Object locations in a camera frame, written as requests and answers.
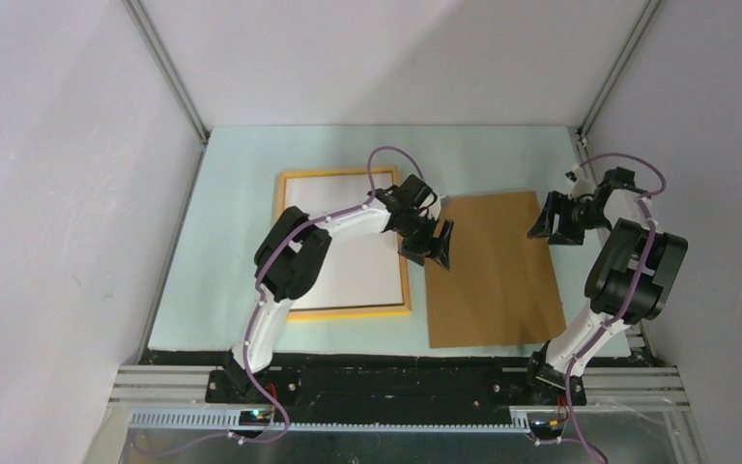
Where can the aluminium corner post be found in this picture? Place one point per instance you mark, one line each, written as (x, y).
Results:
(152, 39)
(620, 63)

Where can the brown cardboard backing board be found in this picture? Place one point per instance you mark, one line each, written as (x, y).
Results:
(501, 287)

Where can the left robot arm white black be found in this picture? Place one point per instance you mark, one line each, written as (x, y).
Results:
(292, 255)

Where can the orange flower photo print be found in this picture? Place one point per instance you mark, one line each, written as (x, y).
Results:
(345, 192)

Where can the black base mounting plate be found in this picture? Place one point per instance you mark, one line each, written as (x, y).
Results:
(261, 386)

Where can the right aluminium corner post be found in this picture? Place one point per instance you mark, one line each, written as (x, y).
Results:
(620, 63)

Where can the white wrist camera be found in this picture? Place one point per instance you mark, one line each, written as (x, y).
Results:
(580, 183)
(432, 206)

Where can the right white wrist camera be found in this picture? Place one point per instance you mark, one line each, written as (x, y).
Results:
(580, 183)

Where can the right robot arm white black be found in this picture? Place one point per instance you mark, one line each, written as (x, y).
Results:
(630, 281)

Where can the yellow wooden picture frame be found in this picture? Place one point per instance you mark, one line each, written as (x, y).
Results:
(345, 314)

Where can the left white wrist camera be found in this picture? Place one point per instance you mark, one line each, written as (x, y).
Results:
(432, 206)

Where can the left aluminium corner post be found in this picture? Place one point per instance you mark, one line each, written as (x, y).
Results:
(152, 39)

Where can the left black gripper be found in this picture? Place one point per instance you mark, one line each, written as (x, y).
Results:
(441, 247)

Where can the aluminium extrusion rail front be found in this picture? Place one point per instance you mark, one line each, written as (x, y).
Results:
(329, 399)

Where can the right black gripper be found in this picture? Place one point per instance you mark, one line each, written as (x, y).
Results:
(556, 203)

